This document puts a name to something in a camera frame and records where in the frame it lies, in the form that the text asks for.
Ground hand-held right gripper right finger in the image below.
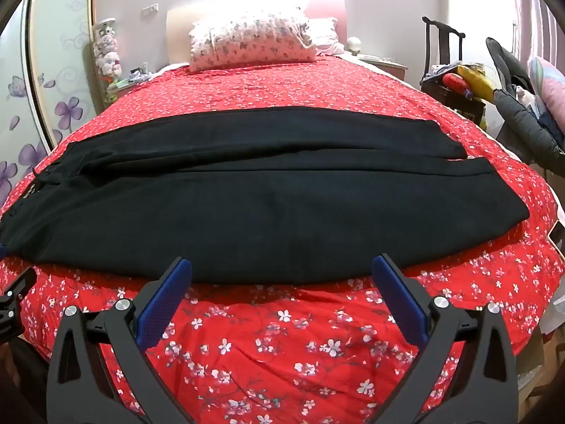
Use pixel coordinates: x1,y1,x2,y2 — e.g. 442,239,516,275
371,254,519,424

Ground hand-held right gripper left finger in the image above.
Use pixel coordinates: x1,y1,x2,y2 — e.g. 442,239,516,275
46,257,195,424

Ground black pants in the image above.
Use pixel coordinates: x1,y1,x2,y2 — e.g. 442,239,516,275
0,106,530,285

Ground red floral bedspread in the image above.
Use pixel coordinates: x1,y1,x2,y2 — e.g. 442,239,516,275
0,51,565,424

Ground cardboard box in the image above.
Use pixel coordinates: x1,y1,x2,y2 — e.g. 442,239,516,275
516,327,557,407

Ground wardrobe with purple flowers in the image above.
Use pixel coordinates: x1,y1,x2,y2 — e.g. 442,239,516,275
0,0,95,204

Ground black box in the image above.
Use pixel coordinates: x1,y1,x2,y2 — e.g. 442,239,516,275
421,82,486,129

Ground grey padded jacket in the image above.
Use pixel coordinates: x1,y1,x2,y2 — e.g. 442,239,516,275
486,36,565,177

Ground red toy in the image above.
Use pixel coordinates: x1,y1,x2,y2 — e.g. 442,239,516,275
442,74,469,93

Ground stack of plush toys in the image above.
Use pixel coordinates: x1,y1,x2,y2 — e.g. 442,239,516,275
93,18,123,78

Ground pale nightstand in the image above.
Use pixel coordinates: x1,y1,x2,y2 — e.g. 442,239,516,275
357,53,409,81

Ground yellow bag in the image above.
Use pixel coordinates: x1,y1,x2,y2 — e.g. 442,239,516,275
457,65,497,102

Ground dark wooden chair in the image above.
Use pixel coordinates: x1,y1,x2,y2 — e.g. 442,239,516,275
421,16,466,80

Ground pastel striped cushion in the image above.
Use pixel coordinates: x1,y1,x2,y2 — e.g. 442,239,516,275
527,57,565,133

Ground white floral pillow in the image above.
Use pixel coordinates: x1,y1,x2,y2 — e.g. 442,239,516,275
189,7,317,72

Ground pink curtain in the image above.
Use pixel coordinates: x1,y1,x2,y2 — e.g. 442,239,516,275
514,0,563,71

